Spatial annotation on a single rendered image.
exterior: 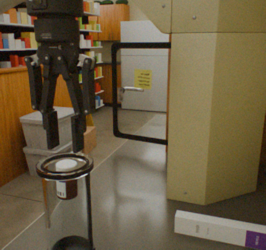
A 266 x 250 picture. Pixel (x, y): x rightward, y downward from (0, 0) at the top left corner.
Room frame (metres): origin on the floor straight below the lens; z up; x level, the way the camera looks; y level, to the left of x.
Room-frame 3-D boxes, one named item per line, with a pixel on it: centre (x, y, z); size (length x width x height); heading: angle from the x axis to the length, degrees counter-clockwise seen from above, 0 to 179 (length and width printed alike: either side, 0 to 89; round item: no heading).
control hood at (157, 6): (0.94, -0.10, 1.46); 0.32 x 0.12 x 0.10; 160
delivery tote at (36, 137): (3.05, 0.85, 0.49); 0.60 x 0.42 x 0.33; 160
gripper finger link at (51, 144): (0.53, 0.15, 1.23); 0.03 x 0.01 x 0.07; 160
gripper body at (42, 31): (0.52, 0.13, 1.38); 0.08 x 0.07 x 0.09; 70
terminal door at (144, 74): (1.13, -0.06, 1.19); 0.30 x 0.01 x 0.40; 63
